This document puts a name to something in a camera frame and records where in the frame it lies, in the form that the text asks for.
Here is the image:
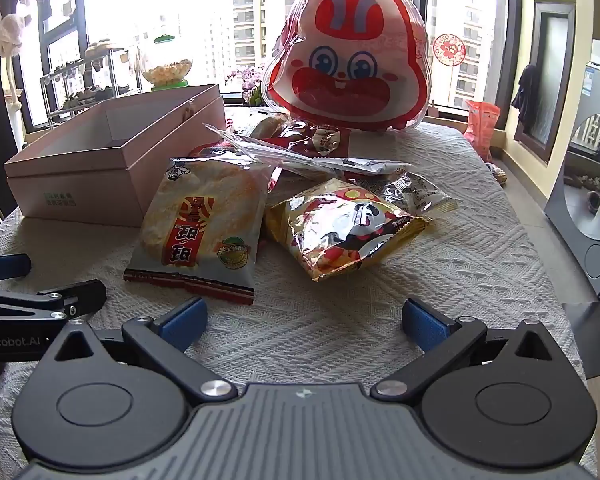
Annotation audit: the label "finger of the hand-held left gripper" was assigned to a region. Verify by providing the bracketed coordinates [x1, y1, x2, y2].
[0, 254, 32, 282]
[0, 280, 108, 322]

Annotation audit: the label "golden panda snack packet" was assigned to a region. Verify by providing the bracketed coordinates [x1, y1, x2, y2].
[264, 177, 433, 282]

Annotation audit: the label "clear round cake packet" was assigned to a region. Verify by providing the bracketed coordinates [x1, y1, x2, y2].
[230, 112, 288, 141]

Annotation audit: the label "long clear silver packet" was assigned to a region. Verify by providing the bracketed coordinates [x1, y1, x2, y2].
[202, 122, 412, 177]

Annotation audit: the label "rabbit-shaped red white bag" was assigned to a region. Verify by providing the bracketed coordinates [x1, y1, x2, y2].
[261, 0, 431, 133]

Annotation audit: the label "green candy dispenser jar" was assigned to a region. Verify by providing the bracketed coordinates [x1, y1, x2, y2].
[137, 34, 193, 92]

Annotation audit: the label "orange plastic bag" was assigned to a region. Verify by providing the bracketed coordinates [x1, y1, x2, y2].
[462, 100, 501, 161]

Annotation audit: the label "purple potted flowers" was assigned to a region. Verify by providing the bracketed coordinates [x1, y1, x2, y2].
[225, 66, 266, 106]

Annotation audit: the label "dark framed panel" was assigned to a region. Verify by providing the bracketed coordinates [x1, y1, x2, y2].
[514, 0, 577, 166]

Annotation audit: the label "metal shoe rack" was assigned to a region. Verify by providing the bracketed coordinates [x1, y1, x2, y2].
[40, 42, 131, 117]

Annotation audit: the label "silver crinkled snack packet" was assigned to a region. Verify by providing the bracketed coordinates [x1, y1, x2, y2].
[380, 170, 458, 221]

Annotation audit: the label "dark hanging cloth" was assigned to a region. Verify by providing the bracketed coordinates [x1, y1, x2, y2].
[511, 64, 538, 131]

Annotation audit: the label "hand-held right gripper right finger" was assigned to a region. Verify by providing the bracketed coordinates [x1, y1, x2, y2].
[370, 298, 561, 406]

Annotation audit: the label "grey appliance round window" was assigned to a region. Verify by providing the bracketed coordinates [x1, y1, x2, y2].
[544, 40, 600, 302]

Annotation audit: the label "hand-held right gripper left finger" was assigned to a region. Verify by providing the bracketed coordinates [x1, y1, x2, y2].
[40, 296, 238, 408]

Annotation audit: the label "red round window decoration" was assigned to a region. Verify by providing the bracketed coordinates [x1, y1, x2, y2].
[432, 32, 467, 66]

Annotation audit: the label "rice cracker packet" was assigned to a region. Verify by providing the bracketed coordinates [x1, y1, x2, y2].
[123, 156, 276, 306]

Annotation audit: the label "pink cardboard box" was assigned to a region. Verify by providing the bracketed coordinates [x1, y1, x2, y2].
[4, 83, 227, 229]

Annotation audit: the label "white textured tablecloth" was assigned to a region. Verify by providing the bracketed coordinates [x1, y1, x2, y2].
[0, 120, 588, 480]

